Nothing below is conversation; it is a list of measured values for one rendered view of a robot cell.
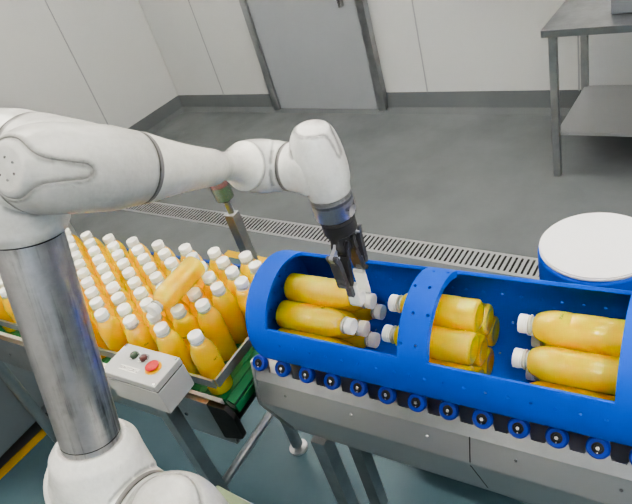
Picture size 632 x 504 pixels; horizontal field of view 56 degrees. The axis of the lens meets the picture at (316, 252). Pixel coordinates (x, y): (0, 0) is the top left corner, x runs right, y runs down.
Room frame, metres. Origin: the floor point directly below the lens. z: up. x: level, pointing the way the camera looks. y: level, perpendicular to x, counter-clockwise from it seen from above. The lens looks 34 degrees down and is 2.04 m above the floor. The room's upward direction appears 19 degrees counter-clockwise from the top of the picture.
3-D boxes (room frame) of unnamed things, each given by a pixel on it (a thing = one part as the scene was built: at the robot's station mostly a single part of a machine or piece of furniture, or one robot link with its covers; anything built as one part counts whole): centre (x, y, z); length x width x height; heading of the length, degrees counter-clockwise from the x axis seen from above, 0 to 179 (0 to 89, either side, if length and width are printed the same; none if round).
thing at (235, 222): (1.78, 0.23, 0.55); 0.04 x 0.04 x 1.10; 50
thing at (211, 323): (1.33, 0.34, 0.99); 0.07 x 0.07 x 0.19
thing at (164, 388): (1.17, 0.51, 1.05); 0.20 x 0.10 x 0.10; 50
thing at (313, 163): (1.08, -0.06, 1.52); 0.13 x 0.11 x 0.16; 50
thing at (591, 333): (0.77, -0.43, 1.15); 0.19 x 0.07 x 0.07; 50
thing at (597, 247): (1.12, -0.68, 1.03); 0.28 x 0.28 x 0.01
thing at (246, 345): (1.31, 0.23, 0.96); 0.40 x 0.01 x 0.03; 140
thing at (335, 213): (1.08, -0.07, 1.41); 0.09 x 0.09 x 0.06
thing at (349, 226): (1.08, -0.07, 1.34); 0.08 x 0.07 x 0.09; 140
